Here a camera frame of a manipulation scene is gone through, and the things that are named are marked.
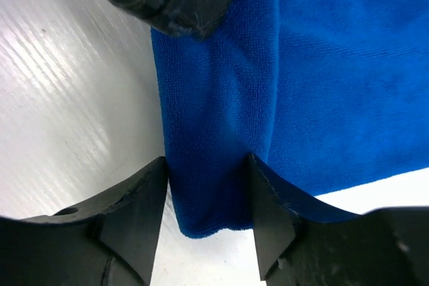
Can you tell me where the blue towel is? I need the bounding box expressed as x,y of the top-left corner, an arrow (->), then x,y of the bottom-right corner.
151,0 -> 428,238

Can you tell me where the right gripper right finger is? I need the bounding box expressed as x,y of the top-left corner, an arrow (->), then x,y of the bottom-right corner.
247,155 -> 428,285

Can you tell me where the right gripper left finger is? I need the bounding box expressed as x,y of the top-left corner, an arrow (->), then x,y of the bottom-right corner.
1,157 -> 168,285

